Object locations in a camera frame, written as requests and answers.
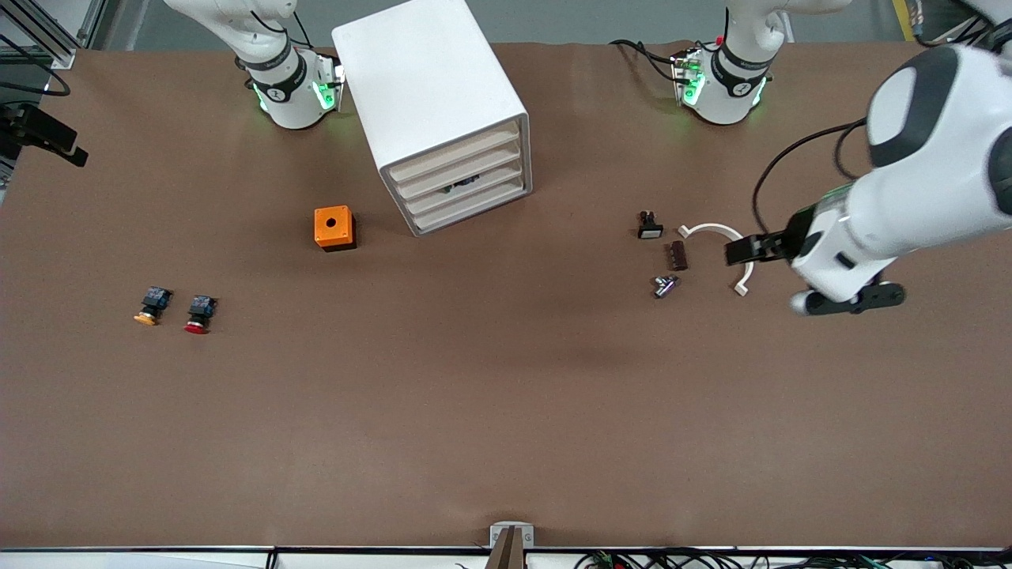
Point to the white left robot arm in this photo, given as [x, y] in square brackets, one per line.
[961, 174]

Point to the brown table cover mat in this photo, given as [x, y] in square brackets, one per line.
[506, 411]

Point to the red mushroom push button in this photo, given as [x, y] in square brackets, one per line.
[202, 308]

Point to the orange box with hole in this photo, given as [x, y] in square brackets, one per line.
[322, 231]

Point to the black white push switch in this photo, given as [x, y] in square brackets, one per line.
[650, 229]

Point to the white curved bracket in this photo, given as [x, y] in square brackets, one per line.
[711, 229]

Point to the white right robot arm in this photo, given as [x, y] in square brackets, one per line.
[288, 103]

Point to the white table edge rail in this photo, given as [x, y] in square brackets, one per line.
[118, 561]

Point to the aluminium frame profile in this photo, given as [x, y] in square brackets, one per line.
[59, 57]

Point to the orange mushroom push button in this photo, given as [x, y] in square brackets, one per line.
[154, 299]

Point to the brown terminal block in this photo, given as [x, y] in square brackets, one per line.
[677, 256]

